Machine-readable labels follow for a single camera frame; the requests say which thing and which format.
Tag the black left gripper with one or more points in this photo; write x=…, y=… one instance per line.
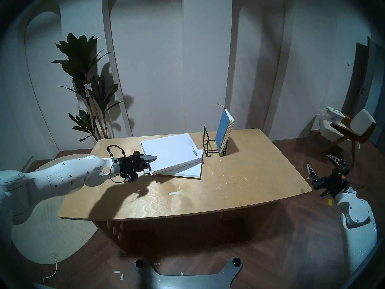
x=130, y=164

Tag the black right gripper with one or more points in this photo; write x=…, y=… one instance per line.
x=334, y=181

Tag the thick white hardcover book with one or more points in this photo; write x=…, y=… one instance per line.
x=171, y=151

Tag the thin white paperback book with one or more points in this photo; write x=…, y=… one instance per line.
x=189, y=171

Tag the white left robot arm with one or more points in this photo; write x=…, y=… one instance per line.
x=60, y=177

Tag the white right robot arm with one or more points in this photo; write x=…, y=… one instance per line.
x=358, y=222

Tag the wooden armchair with white cushions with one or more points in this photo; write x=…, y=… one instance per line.
x=361, y=122

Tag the blue notebook with ribbon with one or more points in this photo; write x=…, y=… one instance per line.
x=223, y=128

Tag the white plant label tag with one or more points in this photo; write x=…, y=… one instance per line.
x=88, y=90

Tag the dark brown door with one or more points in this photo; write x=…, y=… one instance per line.
x=359, y=80

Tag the tall green potted plant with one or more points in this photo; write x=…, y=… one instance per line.
x=87, y=80

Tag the round beige rug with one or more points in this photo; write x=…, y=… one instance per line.
x=54, y=237

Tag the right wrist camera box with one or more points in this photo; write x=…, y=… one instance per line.
x=343, y=178

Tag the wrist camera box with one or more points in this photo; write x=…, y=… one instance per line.
x=343, y=178
x=130, y=177

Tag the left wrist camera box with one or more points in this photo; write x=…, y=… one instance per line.
x=130, y=177

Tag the black base plate knob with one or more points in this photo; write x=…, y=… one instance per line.
x=139, y=263
x=237, y=261

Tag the grey metal robot base plate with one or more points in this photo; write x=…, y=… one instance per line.
x=186, y=281

